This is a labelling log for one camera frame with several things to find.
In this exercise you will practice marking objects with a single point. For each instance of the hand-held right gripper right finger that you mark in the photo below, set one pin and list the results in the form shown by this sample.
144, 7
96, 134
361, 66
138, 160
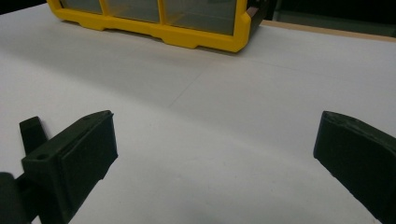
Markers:
358, 155

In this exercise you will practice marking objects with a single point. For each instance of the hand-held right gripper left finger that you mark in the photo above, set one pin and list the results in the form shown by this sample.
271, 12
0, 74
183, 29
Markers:
81, 155

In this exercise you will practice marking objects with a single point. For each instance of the yellow and black organizer cabinet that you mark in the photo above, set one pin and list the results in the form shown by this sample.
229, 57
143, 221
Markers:
174, 32

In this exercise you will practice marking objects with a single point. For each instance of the white table cover board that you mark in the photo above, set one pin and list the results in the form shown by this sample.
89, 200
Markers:
218, 109

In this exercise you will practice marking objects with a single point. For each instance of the grid of clear drawers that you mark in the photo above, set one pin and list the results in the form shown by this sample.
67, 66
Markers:
199, 15

